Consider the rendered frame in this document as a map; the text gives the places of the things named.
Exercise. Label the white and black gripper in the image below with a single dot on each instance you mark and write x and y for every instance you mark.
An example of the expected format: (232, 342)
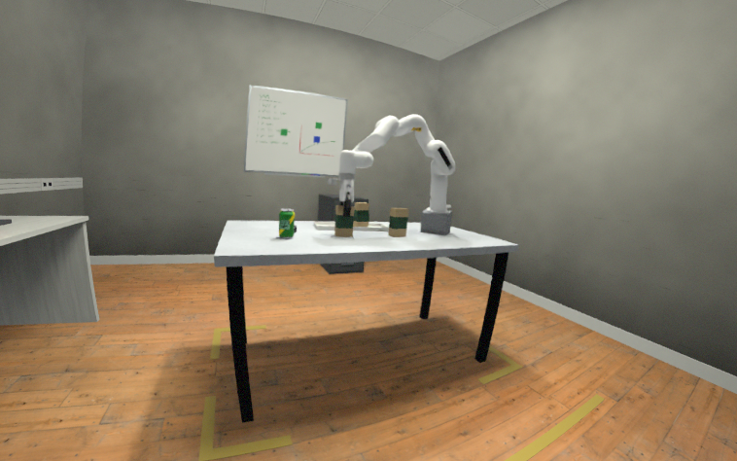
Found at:
(346, 195)

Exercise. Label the green and yellow drink can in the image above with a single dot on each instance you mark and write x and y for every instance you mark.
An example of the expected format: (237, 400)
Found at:
(286, 223)

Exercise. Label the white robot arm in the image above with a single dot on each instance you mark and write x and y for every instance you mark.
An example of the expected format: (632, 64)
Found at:
(443, 162)

